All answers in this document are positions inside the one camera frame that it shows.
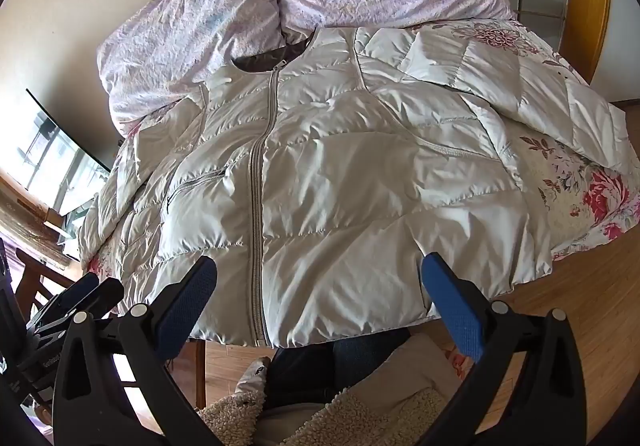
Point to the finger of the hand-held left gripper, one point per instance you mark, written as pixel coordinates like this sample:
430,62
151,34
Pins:
107,293
75,288

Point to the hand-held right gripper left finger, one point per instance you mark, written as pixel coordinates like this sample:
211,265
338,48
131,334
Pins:
187,306

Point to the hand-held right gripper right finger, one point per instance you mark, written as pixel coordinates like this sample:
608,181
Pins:
450,306

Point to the white down jacket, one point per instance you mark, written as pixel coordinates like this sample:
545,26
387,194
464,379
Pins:
325,176

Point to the wooden bed leg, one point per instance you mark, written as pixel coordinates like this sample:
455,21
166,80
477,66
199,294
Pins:
199,371

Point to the wooden television cabinet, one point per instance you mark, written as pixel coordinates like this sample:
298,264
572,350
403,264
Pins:
25,221

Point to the person's beige fleece coat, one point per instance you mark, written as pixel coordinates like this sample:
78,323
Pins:
380,406

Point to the person's dark trousers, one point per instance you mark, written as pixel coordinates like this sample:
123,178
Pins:
300,376

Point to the black flat television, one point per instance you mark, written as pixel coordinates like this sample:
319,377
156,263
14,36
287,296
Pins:
55,151

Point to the floral bed sheet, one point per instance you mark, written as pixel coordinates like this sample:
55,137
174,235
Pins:
575,186

